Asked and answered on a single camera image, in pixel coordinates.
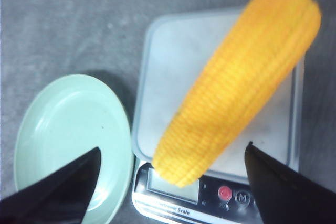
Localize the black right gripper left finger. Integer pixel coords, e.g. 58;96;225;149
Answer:
1;147;101;223

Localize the light green oval plate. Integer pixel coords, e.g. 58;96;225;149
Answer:
13;74;134;223

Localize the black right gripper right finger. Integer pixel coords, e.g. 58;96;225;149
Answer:
244;142;335;223

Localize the yellow corn cob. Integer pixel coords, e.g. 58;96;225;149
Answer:
152;0;322;187

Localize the silver digital kitchen scale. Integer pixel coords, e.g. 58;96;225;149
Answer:
132;8;305;223

